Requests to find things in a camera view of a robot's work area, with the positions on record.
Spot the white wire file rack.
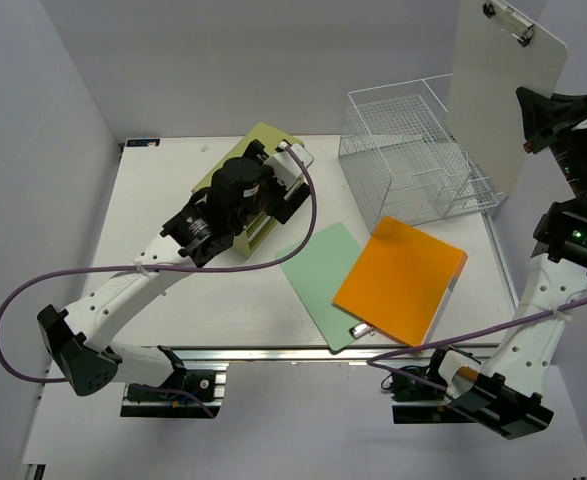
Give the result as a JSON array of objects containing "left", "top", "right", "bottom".
[{"left": 338, "top": 74, "right": 505, "bottom": 230}]

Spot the white clipboard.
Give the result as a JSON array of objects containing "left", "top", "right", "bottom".
[{"left": 446, "top": 1, "right": 567, "bottom": 195}]

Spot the green metal tool chest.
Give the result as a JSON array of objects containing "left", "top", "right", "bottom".
[{"left": 192, "top": 122, "right": 314, "bottom": 258}]

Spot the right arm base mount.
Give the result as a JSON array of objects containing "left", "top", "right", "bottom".
[{"left": 381, "top": 365, "right": 499, "bottom": 425}]

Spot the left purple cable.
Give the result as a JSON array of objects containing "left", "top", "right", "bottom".
[{"left": 0, "top": 144, "right": 319, "bottom": 419}]

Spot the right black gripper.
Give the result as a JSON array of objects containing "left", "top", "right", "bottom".
[{"left": 516, "top": 83, "right": 587, "bottom": 202}]

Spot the green clipboard with paper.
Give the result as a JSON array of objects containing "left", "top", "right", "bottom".
[{"left": 280, "top": 222, "right": 362, "bottom": 352}]

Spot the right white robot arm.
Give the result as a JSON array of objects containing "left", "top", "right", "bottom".
[{"left": 424, "top": 87, "right": 587, "bottom": 440}]

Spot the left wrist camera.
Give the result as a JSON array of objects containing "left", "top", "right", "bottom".
[{"left": 264, "top": 140, "right": 314, "bottom": 191}]

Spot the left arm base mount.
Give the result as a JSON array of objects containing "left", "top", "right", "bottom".
[{"left": 120, "top": 360, "right": 229, "bottom": 420}]

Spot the orange notebook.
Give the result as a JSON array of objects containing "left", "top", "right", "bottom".
[{"left": 333, "top": 217, "right": 468, "bottom": 347}]

